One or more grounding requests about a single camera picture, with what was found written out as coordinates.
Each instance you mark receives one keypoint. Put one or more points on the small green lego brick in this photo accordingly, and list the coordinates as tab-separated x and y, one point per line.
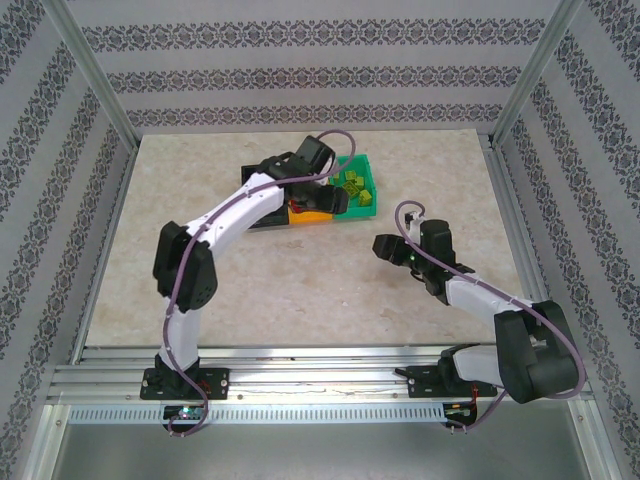
366	197
350	175
336	179
361	182

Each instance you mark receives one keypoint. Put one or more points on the red lego brick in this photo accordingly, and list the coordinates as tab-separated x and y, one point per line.
300	204

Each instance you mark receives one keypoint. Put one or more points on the wide green lego brick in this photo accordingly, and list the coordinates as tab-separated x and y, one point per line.
351	190

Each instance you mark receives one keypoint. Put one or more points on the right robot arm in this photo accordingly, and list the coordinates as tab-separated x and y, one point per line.
545	365

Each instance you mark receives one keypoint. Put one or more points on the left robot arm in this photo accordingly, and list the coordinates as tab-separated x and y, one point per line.
202	285

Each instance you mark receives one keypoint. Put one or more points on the green plastic bin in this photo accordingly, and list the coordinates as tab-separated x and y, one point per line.
357	212

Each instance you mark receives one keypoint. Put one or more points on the orange plastic bin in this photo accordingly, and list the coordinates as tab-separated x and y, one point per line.
310	217

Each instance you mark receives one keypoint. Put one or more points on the black plastic bin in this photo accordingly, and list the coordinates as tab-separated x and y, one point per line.
270	223

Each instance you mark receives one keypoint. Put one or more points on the gray metal panel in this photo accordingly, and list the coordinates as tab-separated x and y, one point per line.
320	455

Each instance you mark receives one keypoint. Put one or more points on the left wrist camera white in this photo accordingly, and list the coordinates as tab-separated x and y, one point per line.
328	166

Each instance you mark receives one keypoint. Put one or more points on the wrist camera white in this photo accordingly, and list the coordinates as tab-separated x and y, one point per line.
414	225
328	166

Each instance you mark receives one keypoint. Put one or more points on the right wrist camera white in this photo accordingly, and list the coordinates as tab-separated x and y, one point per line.
414	225

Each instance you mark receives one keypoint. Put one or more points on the aluminum side rail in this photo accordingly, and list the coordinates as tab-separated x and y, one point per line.
129	172
510	200

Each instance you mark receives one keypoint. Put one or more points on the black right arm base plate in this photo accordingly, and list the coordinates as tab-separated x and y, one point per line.
420	382

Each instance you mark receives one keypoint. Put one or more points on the aluminum rail frame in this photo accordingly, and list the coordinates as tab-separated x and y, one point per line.
320	380

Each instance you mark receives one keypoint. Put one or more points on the aluminum frame post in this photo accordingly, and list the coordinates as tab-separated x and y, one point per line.
85	70
537	70

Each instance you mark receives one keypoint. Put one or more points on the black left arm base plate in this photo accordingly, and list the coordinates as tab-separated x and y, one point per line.
220	382

